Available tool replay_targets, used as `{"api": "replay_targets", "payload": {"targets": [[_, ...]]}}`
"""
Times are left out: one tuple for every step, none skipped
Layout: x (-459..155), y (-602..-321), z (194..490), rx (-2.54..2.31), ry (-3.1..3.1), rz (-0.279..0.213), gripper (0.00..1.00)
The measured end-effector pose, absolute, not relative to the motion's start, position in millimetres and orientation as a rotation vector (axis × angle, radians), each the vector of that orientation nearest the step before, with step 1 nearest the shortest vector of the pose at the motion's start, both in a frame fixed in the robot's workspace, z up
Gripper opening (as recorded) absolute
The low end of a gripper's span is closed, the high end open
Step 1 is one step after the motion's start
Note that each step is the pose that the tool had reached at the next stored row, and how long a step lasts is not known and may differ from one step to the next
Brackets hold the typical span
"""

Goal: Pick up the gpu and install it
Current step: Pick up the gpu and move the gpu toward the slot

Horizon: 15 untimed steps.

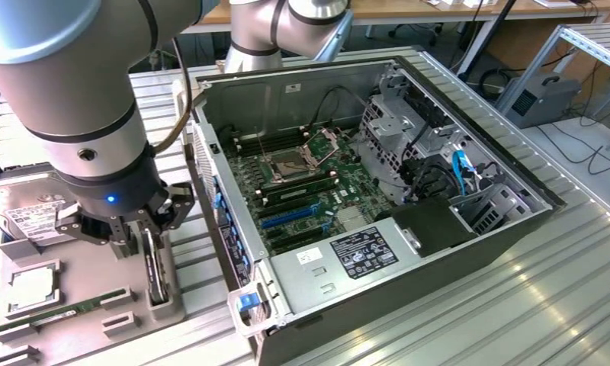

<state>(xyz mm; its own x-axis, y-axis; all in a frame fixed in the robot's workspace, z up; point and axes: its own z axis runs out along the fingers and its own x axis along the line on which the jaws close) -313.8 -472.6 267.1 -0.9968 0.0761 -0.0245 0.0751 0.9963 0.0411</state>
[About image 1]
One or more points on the black expansion slot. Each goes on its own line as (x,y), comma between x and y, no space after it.
(300,238)

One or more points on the aluminium profile frame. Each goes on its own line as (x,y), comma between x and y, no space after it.
(589,38)

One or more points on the black plastic shroud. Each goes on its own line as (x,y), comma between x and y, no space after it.
(432,228)

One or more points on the metal socket cover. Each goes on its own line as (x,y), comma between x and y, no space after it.
(325,141)

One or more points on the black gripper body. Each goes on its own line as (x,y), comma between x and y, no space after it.
(112,194)

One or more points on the silver CPU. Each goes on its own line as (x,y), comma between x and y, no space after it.
(31,289)

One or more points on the hard disk with blue carrier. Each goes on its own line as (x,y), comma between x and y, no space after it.
(25,213)

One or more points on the blue case latch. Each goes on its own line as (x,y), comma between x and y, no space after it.
(248,302)

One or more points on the silver metal drive cage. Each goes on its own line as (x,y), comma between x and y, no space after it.
(387,126)

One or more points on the black slanted pole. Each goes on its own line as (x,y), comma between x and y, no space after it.
(504,11)

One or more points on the grey parts rack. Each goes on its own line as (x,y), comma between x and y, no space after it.
(81,267)

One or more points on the black office chair base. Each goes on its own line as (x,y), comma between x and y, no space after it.
(433,28)

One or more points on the open black PC case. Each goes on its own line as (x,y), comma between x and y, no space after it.
(412,305)

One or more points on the CPU socket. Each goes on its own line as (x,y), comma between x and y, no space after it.
(292,165)

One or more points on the blue expansion slot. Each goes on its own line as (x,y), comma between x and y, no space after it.
(289,216)

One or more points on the metal disk bay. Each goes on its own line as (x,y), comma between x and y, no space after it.
(493,209)

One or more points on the grey controller box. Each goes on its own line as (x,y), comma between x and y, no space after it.
(544,103)

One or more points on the green RAM stick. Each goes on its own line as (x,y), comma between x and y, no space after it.
(65,310)

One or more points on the wooden desk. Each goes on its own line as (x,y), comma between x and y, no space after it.
(437,9)

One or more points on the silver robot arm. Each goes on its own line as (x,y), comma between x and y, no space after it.
(71,95)

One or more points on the grey power supply unit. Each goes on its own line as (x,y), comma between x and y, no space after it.
(311,282)

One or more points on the thin locking lever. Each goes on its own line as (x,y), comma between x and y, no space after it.
(261,141)

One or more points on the green motherboard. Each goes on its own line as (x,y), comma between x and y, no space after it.
(345,179)

